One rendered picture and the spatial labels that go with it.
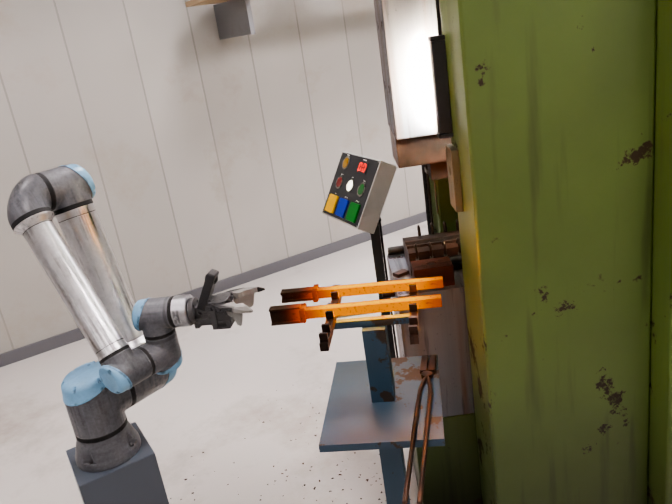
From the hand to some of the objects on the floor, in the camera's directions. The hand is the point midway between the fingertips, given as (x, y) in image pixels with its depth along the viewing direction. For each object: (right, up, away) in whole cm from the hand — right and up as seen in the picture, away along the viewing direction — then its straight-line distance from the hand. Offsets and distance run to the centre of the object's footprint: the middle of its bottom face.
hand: (259, 297), depth 178 cm
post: (+50, -60, +121) cm, 144 cm away
